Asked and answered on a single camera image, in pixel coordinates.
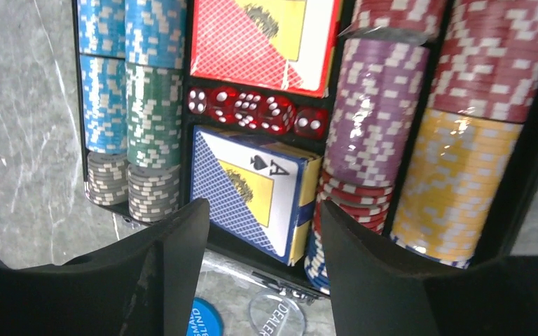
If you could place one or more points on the red die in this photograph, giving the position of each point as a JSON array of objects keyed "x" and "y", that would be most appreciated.
[
  {"x": 276, "y": 114},
  {"x": 311, "y": 123},
  {"x": 246, "y": 109},
  {"x": 197, "y": 100},
  {"x": 221, "y": 104}
]

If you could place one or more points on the blue small blind button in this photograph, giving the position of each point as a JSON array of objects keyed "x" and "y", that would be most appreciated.
[{"x": 205, "y": 320}]

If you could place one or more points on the clear dealer button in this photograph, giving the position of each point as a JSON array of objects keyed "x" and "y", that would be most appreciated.
[{"x": 272, "y": 314}]

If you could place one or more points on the red backed card deck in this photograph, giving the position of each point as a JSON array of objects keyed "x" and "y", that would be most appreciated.
[{"x": 279, "y": 45}]

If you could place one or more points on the black poker chip case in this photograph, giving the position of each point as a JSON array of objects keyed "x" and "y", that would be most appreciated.
[{"x": 509, "y": 209}]

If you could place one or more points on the blue and grey chip stack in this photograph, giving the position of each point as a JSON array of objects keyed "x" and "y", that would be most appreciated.
[{"x": 101, "y": 54}]

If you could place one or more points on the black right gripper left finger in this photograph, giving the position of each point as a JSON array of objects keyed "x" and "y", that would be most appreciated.
[{"x": 143, "y": 284}]

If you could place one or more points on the green and grey chip stack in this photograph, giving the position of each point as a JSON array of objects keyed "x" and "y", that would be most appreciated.
[{"x": 154, "y": 50}]

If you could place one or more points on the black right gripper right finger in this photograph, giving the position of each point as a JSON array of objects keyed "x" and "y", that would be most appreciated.
[{"x": 380, "y": 288}]

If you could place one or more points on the yellow and blue chip stack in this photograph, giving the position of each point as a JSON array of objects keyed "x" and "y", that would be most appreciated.
[{"x": 483, "y": 87}]

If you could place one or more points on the purple red blue chip stack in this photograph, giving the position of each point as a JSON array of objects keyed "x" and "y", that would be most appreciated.
[{"x": 384, "y": 60}]

